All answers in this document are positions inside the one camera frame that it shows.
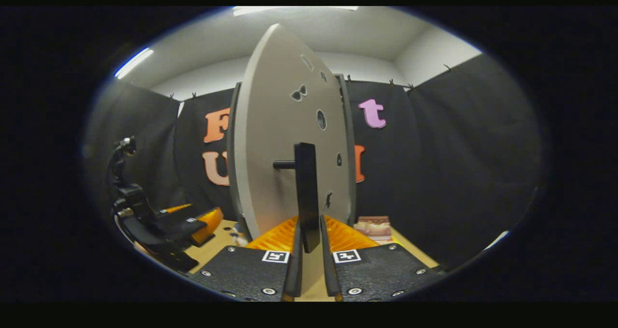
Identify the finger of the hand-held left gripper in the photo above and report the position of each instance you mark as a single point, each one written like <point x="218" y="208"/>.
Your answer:
<point x="210" y="221"/>
<point x="177" y="208"/>

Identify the white cabinet door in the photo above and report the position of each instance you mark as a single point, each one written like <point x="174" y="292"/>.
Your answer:
<point x="275" y="125"/>

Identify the black backdrop cloth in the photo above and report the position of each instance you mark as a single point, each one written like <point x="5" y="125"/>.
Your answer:
<point x="458" y="149"/>

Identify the penguin plush toy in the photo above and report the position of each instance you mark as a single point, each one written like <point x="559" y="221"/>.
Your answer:
<point x="239" y="235"/>

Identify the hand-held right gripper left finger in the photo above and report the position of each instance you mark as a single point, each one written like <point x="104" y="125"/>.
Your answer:
<point x="295" y="270"/>

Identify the grey cabinet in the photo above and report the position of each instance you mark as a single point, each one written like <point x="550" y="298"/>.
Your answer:
<point x="233" y="149"/>

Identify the ceiling light panel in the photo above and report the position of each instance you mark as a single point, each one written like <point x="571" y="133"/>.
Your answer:
<point x="134" y="63"/>
<point x="289" y="10"/>

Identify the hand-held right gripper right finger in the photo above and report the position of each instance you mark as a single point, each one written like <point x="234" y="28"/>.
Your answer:
<point x="329" y="270"/>

